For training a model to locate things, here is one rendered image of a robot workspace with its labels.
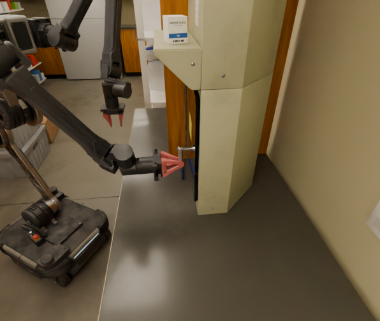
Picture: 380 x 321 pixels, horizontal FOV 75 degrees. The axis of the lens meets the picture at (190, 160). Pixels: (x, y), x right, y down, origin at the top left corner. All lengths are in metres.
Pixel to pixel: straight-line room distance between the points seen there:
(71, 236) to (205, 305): 1.33
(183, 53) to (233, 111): 0.20
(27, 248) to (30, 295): 0.30
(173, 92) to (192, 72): 0.41
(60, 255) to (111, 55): 1.23
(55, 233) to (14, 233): 0.29
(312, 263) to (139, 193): 0.66
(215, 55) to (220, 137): 0.23
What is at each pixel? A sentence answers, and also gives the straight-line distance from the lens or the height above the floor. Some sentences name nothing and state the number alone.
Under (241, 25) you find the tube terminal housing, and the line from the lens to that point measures 0.65.
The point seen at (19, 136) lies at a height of 0.45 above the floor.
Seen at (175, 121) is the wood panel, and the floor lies 1.14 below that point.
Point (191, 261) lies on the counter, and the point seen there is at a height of 0.94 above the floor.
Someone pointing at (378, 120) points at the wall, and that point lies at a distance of 0.78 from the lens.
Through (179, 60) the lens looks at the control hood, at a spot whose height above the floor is 1.49.
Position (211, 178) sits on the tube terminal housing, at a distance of 0.82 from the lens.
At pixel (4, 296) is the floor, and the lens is 2.17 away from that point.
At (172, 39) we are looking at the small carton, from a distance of 0.69.
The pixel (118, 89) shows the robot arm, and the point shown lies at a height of 1.29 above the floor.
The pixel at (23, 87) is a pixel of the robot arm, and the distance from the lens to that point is 0.75.
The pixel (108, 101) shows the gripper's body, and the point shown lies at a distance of 1.14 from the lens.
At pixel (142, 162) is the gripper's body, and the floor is 1.17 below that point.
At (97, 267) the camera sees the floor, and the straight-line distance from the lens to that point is 2.02.
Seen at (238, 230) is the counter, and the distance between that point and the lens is 0.90.
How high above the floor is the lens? 1.63
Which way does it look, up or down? 35 degrees down
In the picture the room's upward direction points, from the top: straight up
